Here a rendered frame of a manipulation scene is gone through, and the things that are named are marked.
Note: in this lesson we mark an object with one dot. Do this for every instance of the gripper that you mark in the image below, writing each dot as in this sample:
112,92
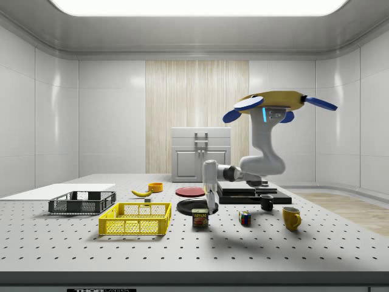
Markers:
211,197

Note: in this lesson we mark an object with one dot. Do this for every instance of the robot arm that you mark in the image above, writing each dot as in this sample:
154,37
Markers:
264,164

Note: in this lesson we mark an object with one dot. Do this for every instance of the red plate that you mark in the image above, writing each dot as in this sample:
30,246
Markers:
190,192

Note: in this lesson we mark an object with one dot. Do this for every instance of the black plate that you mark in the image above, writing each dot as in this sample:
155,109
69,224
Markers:
190,205

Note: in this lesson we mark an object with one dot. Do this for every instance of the flat-sided can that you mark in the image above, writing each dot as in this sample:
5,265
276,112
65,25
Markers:
200,219

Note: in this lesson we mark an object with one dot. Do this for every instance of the black stove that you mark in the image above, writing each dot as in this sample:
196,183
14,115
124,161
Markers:
243,199

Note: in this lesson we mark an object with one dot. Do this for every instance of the puzzle cube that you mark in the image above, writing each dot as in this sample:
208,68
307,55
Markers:
245,218

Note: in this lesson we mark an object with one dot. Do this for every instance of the white cabinet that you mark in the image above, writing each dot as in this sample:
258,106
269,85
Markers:
185,161

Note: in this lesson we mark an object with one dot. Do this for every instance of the black mug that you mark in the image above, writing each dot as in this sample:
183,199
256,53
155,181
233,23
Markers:
267,203

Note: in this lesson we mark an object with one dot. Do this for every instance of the yellow bowl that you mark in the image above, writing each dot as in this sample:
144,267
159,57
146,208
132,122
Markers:
156,188

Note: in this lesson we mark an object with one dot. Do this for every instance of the banana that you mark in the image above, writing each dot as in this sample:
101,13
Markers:
141,193

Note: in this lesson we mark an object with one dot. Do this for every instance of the yellow mug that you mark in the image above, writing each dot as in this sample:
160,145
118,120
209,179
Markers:
290,220

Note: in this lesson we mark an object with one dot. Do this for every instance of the yellow basket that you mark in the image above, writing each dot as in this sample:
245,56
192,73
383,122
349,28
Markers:
130,226

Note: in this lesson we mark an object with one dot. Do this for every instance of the drone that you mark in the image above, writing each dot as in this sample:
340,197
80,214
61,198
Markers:
279,98

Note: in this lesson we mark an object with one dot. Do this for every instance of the dark grey basket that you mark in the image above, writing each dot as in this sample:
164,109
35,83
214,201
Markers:
76,207

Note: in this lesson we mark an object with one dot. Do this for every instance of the white board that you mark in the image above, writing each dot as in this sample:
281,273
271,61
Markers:
45,190

